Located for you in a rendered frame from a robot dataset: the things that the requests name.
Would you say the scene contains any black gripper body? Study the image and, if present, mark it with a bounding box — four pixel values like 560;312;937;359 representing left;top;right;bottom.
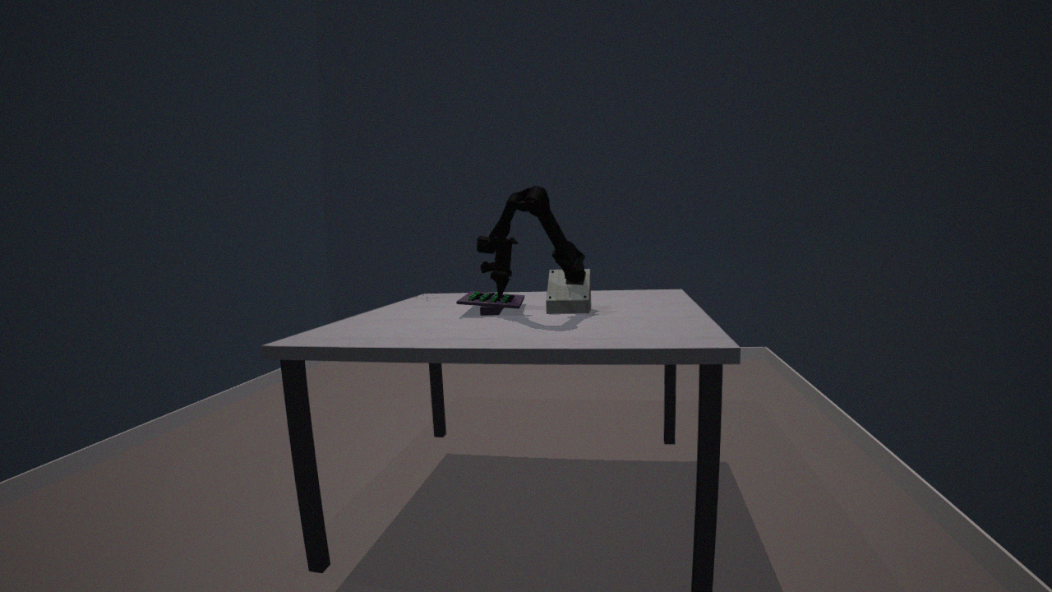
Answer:
491;256;512;280

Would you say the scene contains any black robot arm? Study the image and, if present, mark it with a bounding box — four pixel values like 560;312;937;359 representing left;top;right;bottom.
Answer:
477;186;586;285

